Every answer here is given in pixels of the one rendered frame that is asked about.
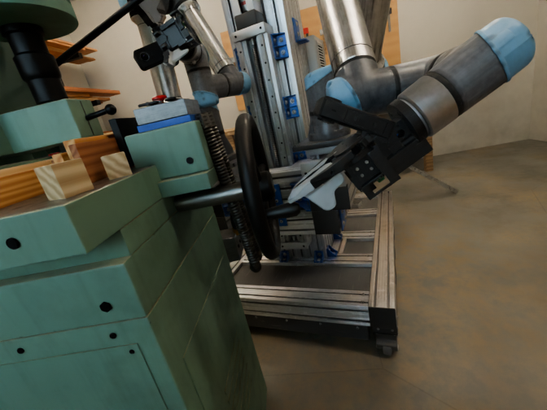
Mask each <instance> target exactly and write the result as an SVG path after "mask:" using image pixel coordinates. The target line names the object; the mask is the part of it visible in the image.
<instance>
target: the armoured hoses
mask: <svg viewBox="0 0 547 410"><path fill-rule="evenodd" d="M195 119H196V120H199V121H200V123H201V125H202V127H203V133H204V136H205V137H206V141H207V144H208V149H209V150H210V154H211V157H212V161H213V163H214V165H213V166H214V167H215V169H216V173H217V175H218V178H219V180H218V181H219V182H220V184H221V186H225V185H230V184H234V183H237V182H236V180H235V177H234V174H233V173H234V172H233V171H232V168H231V166H230V163H229V160H228V157H227V154H226V151H225V148H224V146H223V142H222V140H221V137H220V134H219V130H217V129H218V127H216V126H217V125H216V121H215V119H214V116H213V113H212V111H210V112H203V113H199V114H197V115H195ZM227 204H229V205H228V207H229V209H230V212H231V215H232V217H233V220H234V223H235V226H236V229H237V231H238V233H239V236H240V238H241V241H242V244H243V248H244V250H245V251H246V252H245V253H246V256H247V258H248V261H249V263H250V265H249V267H250V269H251V270H252V271H253V272H254V273H258V272H259V271H260V270H261V264H260V261H261V259H262V252H261V250H260V248H259V247H258V244H257V242H256V239H255V236H254V233H253V232H252V227H251V224H250V221H249V218H248V214H247V211H246V208H245V207H246V206H244V204H245V203H243V200H239V201H235V202H231V203H227Z"/></svg>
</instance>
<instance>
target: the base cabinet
mask: <svg viewBox="0 0 547 410"><path fill-rule="evenodd" d="M266 400H267V387H266V385H265V380H264V377H263V373H262V371H261V367H260V363H259V360H258V357H257V354H256V349H255V347H254V343H253V341H252V336H251V333H250V330H249V327H248V324H247V319H246V317H245V313H244V310H243V305H242V303H241V300H240V297H239V294H238V289H237V286H236V284H235V280H234V275H233V273H232V270H231V267H230V262H229V259H228V256H227V254H226V250H225V246H224V242H223V240H222V236H221V232H220V229H219V226H218V223H217V218H216V216H215V213H213V214H212V216H211V217H210V219H209V220H208V222H207V224H206V225H205V226H204V228H203V230H202V231H201V233H200V234H199V236H198V237H197V238H196V240H195V242H194V244H193V245H192V247H191V248H190V249H189V251H188V252H187V254H186V256H185V258H184V259H183V261H182V262H181V263H180V265H179V266H178V268H177V270H176V272H175V273H174V274H173V276H172V277H171V279H170V280H169V282H168V284H167V285H166V287H165V288H164V290H163V291H162V293H161V295H160V297H159V298H158V299H157V300H156V302H155V304H154V305H153V307H152V309H151V310H150V311H149V313H148V314H147V315H146V316H144V317H139V318H133V319H128V320H123V321H114V322H109V323H104V324H99V325H90V326H85V327H80V328H75V329H66V330H61V331H56V332H51V333H46V334H37V335H32V336H27V337H22V338H13V339H7V340H2V341H0V410H266Z"/></svg>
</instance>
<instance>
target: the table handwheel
mask: <svg viewBox="0 0 547 410"><path fill-rule="evenodd" d="M234 141H235V151H236V158H237V165H238V174H239V179H240V182H239V183H234V184H230V185H225V186H218V187H215V188H211V189H207V190H200V191H195V192H191V193H187V194H180V195H176V196H175V198H174V204H175V208H176V209H177V211H178V212H186V211H190V210H195V209H199V208H203V207H211V206H215V205H219V204H223V203H231V202H235V201H239V200H244V202H245V206H246V209H247V214H248V218H249V221H250V224H251V227H252V232H253V233H254V236H255V239H256V242H257V244H258V247H259V248H260V250H261V252H262V254H263V255H264V256H265V257H266V258H267V259H269V260H275V259H276V258H278V257H279V254H280V251H281V236H280V228H279V222H278V219H268V220H267V216H266V213H265V209H268V208H271V207H275V206H276V201H275V189H274V182H273V178H272V175H271V173H270V172H269V165H268V162H267V159H266V155H265V149H264V146H263V143H262V140H261V137H260V133H259V130H258V128H257V125H256V122H255V121H254V119H253V117H252V116H251V115H250V114H248V113H242V114H240V115H239V116H238V117H237V120H236V121H235V128H234Z"/></svg>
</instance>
